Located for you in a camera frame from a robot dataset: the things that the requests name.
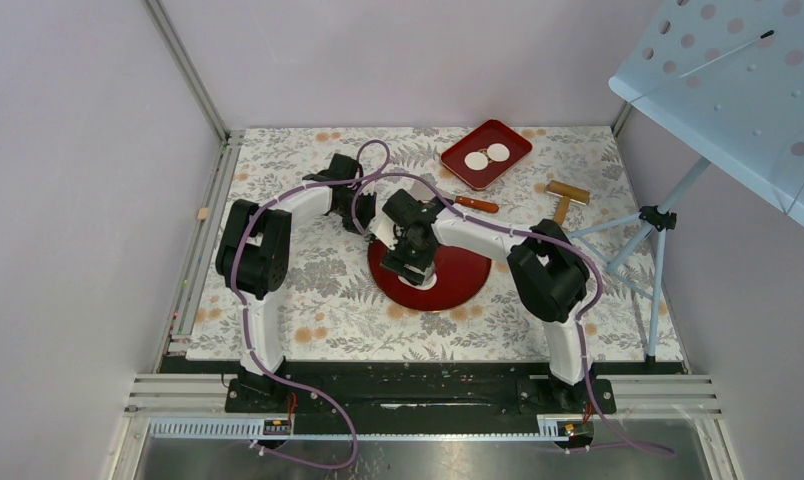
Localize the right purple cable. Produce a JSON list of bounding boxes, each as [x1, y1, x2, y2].
[[350, 172, 678, 460]]

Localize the white dough ball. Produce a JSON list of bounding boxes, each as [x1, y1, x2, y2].
[[407, 268, 437, 290]]

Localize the light blue perforated panel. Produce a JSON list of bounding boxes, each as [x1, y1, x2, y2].
[[609, 0, 804, 227]]

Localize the red rectangular tray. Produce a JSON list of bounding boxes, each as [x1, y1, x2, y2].
[[440, 119, 532, 191]]

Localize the left round dumpling wrapper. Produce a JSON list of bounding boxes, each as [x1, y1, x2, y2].
[[464, 151, 489, 171]]

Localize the round red tray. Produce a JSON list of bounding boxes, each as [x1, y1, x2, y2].
[[367, 240, 491, 312]]

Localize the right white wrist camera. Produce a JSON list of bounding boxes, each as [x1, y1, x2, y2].
[[368, 213, 397, 250]]

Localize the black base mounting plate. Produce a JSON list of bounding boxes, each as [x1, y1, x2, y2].
[[141, 362, 689, 441]]

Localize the wooden double-ended roller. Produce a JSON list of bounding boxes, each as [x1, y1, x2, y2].
[[546, 180, 590, 225]]

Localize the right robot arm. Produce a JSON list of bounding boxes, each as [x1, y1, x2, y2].
[[368, 189, 592, 412]]

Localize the scraper with orange handle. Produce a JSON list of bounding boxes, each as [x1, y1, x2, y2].
[[409, 183, 499, 213]]

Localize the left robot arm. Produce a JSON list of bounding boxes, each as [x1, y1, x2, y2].
[[215, 154, 376, 411]]

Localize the purple cable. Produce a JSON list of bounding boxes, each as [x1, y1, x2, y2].
[[229, 139, 393, 473], [350, 172, 678, 460]]

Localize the light blue tripod stand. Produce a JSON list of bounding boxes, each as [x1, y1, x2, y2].
[[568, 157, 710, 366]]

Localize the round dumpling wrapper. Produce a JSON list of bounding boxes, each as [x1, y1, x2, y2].
[[486, 143, 511, 163], [464, 151, 489, 171]]

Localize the right round dumpling wrapper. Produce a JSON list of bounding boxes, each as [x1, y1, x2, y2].
[[486, 143, 511, 163]]

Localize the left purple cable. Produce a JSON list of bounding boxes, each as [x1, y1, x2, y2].
[[229, 139, 393, 473]]

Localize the floral patterned table mat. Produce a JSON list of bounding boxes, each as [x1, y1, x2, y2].
[[186, 126, 685, 363]]

